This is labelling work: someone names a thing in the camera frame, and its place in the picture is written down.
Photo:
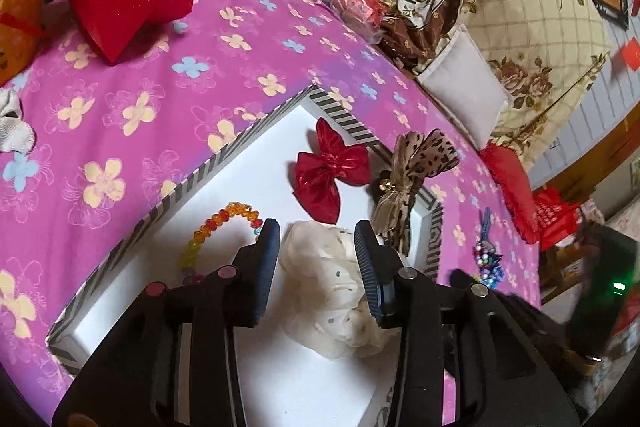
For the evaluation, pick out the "red candy packets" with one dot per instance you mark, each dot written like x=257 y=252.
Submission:
x=360 y=9

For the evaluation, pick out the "cream floral quilt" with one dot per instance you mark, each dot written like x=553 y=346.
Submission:
x=525 y=7

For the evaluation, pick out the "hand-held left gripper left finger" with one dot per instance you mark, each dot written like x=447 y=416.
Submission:
x=265 y=267

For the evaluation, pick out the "orange plastic basket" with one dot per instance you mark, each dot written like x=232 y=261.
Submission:
x=20 y=7

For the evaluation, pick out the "white work glove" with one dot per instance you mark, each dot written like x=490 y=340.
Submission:
x=12 y=127

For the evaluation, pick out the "striped-edge white tray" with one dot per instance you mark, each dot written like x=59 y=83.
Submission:
x=260 y=147

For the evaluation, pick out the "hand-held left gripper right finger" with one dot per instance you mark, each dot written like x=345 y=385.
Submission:
x=367 y=267

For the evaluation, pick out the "red printed tote bag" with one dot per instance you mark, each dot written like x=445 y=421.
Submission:
x=555 y=217

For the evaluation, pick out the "pink floral tablecloth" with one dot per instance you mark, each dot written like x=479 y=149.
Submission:
x=150 y=72

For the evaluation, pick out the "small white pillow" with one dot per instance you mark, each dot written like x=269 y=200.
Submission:
x=465 y=82

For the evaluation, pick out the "red shiny hair bow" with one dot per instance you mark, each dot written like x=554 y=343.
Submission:
x=325 y=172

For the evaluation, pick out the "red frilled cushion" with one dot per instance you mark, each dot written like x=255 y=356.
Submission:
x=510 y=187

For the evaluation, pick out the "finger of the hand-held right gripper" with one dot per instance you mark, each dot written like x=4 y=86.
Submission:
x=462 y=278

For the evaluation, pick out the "leopard print hair bow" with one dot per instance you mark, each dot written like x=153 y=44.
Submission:
x=420 y=152

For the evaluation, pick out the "cream dotted scrunchie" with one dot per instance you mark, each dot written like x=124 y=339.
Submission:
x=320 y=287

